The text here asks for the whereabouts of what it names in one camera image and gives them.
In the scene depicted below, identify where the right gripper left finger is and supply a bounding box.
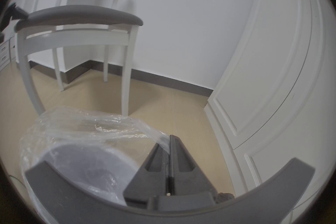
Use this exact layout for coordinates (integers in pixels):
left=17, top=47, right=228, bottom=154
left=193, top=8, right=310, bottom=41
left=123, top=135, right=171, bottom=205

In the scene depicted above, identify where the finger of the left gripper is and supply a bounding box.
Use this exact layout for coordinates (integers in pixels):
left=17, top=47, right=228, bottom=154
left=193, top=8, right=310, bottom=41
left=10, top=6, right=28, bottom=19

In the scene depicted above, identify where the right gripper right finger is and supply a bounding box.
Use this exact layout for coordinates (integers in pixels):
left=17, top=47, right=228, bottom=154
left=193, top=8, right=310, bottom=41
left=171, top=135, right=218, bottom=200

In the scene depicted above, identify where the clear plastic bag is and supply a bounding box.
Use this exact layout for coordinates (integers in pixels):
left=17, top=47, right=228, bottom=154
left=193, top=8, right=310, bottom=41
left=19, top=106, right=172, bottom=208

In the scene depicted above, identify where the white trash bin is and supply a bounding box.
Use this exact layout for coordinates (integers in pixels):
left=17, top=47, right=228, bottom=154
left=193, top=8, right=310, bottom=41
left=24, top=143, right=140, bottom=208

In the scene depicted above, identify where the white chest of drawers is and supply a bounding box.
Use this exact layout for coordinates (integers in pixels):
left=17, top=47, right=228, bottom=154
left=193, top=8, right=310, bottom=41
left=0, top=34, right=17, bottom=72

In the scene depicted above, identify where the white chair with grey cushions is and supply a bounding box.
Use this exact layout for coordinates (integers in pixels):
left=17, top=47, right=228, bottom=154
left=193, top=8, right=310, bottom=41
left=14, top=0, right=144, bottom=117

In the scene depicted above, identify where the white wardrobe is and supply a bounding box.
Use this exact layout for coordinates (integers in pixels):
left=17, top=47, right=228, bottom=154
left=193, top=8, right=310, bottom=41
left=204, top=0, right=332, bottom=198

